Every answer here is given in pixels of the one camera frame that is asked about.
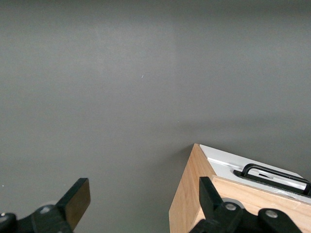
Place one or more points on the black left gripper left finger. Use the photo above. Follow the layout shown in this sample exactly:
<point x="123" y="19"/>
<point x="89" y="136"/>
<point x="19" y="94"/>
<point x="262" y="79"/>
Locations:
<point x="60" y="213"/>

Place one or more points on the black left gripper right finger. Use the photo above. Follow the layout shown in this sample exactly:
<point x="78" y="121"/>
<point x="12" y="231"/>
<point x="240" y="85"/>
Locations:
<point x="211" y="204"/>

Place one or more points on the wooden cabinet with white panel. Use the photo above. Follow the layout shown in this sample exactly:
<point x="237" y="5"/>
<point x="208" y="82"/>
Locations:
<point x="184" y="194"/>

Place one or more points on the wooden drawer with white front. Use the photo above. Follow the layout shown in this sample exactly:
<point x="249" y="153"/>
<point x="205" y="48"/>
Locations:
<point x="223" y="170"/>

